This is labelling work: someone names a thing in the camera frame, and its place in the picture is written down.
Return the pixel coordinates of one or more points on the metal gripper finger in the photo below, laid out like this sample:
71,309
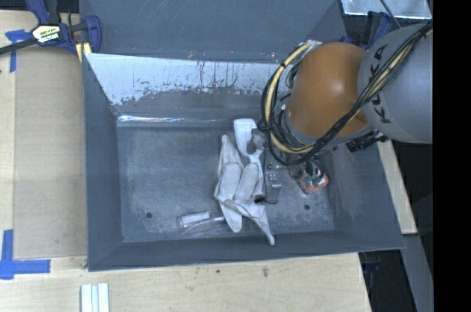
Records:
274,190

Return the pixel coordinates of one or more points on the white cloth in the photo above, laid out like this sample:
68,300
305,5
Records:
235,185

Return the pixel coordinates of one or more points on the grey metal bin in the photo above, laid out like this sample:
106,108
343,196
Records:
169,170

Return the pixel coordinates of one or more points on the pale wood board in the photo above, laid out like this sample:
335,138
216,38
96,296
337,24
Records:
48,156

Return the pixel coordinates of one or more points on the black cylinder on white bracket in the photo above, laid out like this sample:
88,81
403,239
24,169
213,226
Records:
365,142

